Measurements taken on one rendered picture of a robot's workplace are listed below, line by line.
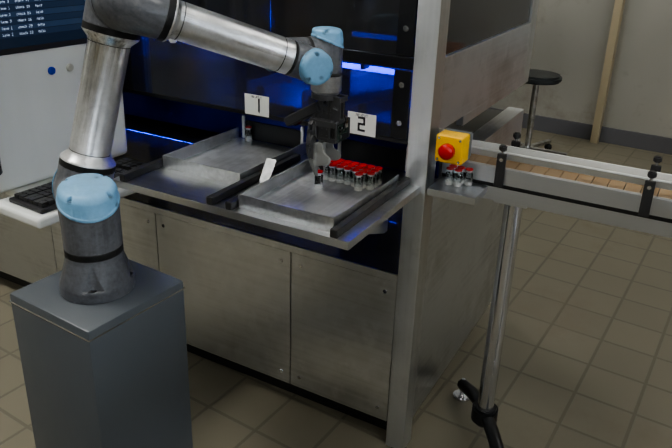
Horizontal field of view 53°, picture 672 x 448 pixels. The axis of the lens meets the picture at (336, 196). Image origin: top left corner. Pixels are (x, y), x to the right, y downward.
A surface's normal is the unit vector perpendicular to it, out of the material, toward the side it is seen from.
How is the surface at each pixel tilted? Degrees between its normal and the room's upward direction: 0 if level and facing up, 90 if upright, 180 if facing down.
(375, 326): 90
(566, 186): 90
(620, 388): 0
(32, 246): 90
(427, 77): 90
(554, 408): 0
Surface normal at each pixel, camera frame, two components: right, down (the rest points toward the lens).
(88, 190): 0.09, -0.88
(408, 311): -0.48, 0.31
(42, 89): 0.84, 0.22
